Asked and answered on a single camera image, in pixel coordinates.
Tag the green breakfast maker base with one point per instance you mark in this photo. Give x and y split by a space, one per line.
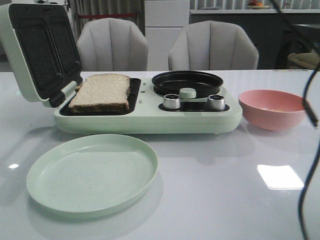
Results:
148 118

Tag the left grey upholstered chair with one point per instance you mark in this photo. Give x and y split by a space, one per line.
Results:
111 44

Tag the dark armchair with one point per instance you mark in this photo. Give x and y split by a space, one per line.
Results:
292 43

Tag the right grey upholstered chair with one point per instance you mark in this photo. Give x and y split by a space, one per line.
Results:
213 45

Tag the black round frying pan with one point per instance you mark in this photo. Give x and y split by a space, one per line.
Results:
171 82

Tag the grey upholstered chair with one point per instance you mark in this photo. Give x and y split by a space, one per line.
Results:
213 45
111 44

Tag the pink bowl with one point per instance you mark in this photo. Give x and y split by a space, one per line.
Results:
272 110

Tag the green sandwich maker lid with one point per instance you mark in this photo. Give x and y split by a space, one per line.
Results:
41 50

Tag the beige cushion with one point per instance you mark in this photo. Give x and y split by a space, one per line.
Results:
307 60

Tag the silver control knob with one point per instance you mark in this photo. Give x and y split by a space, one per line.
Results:
171 101
216 102

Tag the white cabinet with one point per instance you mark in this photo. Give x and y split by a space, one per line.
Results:
163 21

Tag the right silver control knob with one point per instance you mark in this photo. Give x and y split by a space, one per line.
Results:
216 102

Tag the fruit plate on counter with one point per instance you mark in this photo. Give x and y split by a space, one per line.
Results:
256 5

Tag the bread slice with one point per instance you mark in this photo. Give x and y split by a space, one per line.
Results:
105 92
77 88

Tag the light green plate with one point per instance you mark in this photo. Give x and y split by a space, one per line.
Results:
92 176

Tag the left silver control knob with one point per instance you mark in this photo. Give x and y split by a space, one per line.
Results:
171 101

